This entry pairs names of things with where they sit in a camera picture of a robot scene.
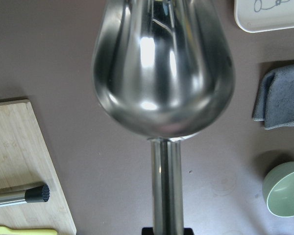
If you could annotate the yellow plastic knife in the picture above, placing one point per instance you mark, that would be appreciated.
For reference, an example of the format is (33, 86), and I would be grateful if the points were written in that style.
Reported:
(9, 231)

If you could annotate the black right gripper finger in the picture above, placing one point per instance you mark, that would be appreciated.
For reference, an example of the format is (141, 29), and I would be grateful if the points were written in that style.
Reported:
(153, 231)

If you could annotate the bamboo cutting board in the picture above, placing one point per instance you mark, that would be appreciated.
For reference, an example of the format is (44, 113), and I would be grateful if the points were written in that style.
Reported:
(25, 162)

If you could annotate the grey folded cloth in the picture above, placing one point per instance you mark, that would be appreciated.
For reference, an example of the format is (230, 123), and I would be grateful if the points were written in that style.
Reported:
(274, 104)

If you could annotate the cream serving tray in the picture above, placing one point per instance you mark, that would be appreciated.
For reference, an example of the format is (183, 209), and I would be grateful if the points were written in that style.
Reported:
(255, 16)

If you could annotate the steel ice scoop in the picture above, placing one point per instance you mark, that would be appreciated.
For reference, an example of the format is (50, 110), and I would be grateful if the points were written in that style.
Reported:
(163, 69)

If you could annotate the green bowl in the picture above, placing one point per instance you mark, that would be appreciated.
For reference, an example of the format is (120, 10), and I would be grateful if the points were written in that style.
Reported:
(278, 190)

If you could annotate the steel muddler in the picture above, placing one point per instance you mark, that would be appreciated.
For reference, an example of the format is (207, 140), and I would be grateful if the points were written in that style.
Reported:
(33, 195)

